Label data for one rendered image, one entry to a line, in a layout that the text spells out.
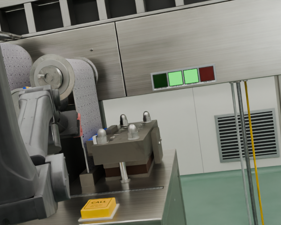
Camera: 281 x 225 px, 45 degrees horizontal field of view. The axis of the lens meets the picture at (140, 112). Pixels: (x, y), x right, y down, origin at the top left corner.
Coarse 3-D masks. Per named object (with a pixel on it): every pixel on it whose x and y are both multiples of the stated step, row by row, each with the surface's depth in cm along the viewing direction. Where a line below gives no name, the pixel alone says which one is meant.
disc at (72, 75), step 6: (48, 54) 104; (54, 54) 103; (36, 60) 104; (42, 60) 104; (60, 60) 103; (66, 60) 103; (36, 66) 105; (54, 66) 104; (66, 66) 103; (30, 72) 105; (72, 72) 103; (30, 78) 105; (72, 78) 103; (72, 84) 104; (66, 90) 104; (60, 96) 105; (66, 96) 105
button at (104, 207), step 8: (88, 200) 86; (96, 200) 85; (104, 200) 84; (112, 200) 83; (88, 208) 80; (96, 208) 80; (104, 208) 79; (112, 208) 82; (88, 216) 80; (96, 216) 80; (104, 216) 79
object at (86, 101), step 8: (80, 88) 110; (88, 88) 119; (80, 96) 109; (88, 96) 117; (96, 96) 127; (80, 104) 108; (88, 104) 116; (96, 104) 126; (80, 112) 107; (88, 112) 115; (96, 112) 124; (88, 120) 114; (96, 120) 123; (88, 128) 113; (96, 128) 122; (88, 136) 112
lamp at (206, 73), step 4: (200, 68) 129; (204, 68) 129; (208, 68) 128; (212, 68) 128; (200, 72) 129; (204, 72) 129; (208, 72) 129; (212, 72) 128; (200, 76) 129; (204, 76) 129; (208, 76) 129; (212, 76) 129; (204, 80) 129
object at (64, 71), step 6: (48, 60) 103; (54, 60) 103; (42, 66) 104; (60, 66) 103; (36, 72) 105; (66, 72) 103; (36, 78) 105; (66, 78) 103; (36, 84) 105; (66, 84) 104; (60, 90) 104; (72, 90) 112
